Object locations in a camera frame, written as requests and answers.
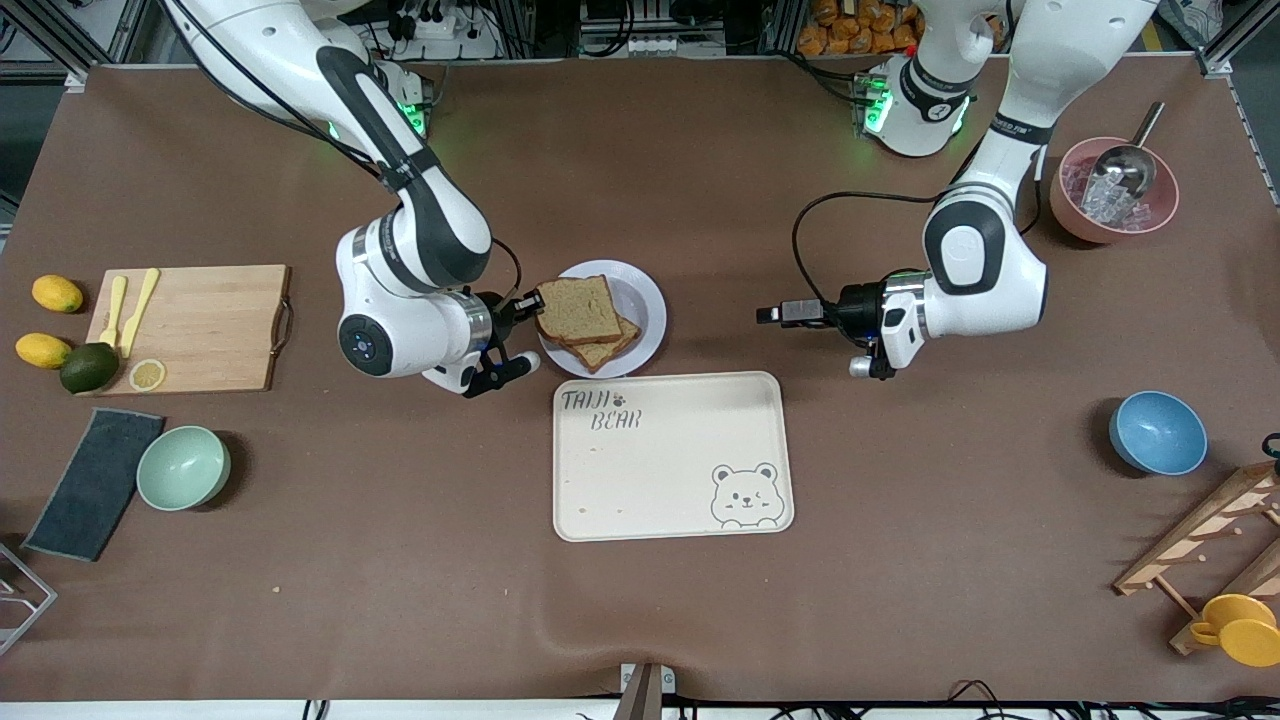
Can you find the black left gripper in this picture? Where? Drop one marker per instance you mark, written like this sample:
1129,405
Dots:
852,303

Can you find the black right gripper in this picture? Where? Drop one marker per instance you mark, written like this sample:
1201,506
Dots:
503,312

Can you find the brown bread slice plain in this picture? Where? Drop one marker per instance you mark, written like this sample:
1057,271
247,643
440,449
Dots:
580,310

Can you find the pale round plate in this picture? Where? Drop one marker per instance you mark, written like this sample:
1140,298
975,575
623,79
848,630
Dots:
645,300

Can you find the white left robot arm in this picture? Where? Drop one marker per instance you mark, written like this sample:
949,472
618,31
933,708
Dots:
1060,50

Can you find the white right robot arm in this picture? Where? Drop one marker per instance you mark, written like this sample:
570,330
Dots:
270,40

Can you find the brown bread slice under egg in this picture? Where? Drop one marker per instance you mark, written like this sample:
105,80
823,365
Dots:
600,357

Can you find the cream tray with bear print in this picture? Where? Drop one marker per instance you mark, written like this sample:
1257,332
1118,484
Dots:
660,470

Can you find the white power strip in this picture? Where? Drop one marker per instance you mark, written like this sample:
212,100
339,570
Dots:
440,35

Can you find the pink bowl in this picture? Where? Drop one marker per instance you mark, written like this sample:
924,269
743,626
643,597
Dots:
1070,215

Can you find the orange snack packages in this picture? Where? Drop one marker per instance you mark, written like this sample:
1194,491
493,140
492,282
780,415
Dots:
860,25

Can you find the wooden cutting board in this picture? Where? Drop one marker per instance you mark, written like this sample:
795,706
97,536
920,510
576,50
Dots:
225,340

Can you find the clear ice cubes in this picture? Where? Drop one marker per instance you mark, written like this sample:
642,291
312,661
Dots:
1110,210

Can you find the metal scoop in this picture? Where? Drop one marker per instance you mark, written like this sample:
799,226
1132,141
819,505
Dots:
1125,170

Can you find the blue bowl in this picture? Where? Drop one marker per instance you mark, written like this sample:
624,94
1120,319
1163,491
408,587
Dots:
1158,433

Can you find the mint green bowl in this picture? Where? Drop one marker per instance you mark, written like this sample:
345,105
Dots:
183,468

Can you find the lemon slice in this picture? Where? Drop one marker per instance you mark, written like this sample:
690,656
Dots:
147,375

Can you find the yellow plastic knife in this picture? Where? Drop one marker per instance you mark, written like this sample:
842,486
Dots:
140,310

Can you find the yellow plastic fork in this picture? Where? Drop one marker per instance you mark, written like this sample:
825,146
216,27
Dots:
117,300

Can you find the dark green avocado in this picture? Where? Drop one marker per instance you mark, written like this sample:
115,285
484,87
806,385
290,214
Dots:
88,368

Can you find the wooden drying rack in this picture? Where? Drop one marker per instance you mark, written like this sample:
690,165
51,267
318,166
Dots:
1190,545

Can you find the dark grey cloth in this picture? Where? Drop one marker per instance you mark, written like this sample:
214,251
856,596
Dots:
95,485

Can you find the yellow lemon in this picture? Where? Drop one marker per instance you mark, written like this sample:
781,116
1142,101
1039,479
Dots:
57,294
43,351

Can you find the yellow cup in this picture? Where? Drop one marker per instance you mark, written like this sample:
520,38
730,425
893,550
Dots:
1245,630

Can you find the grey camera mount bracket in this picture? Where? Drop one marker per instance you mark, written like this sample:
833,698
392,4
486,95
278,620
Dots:
640,690

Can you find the aluminium frame rail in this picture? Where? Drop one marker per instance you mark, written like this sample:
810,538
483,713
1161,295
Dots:
100,45
1225,45

